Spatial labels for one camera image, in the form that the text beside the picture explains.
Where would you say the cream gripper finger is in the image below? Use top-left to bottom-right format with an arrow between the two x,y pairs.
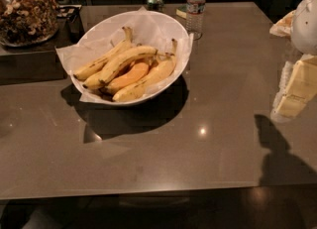
269,11 -> 294,37
270,56 -> 317,123

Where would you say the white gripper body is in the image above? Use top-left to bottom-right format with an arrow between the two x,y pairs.
290,0 -> 317,55

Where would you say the yellow banana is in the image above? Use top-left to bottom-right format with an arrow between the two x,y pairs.
73,27 -> 132,80
113,39 -> 177,102
82,46 -> 158,89

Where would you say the orange ripe banana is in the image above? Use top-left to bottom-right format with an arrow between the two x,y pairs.
104,60 -> 150,94

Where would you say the white oval bowl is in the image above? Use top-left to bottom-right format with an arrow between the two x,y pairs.
69,10 -> 190,107

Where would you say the clear plastic water bottle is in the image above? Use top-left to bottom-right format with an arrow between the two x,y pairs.
185,0 -> 206,40

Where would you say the yellow sponge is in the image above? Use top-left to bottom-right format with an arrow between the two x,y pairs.
176,5 -> 186,19

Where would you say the green soda can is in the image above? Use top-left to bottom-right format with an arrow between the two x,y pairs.
147,0 -> 163,12

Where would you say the white paper liner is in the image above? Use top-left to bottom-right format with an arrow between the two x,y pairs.
54,6 -> 194,104

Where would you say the small black tray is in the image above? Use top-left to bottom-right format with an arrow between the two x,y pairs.
56,5 -> 81,18

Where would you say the dark raised counter block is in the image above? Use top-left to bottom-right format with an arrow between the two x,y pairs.
0,11 -> 84,85

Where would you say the glass jar of nuts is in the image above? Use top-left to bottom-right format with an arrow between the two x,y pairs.
0,0 -> 58,47

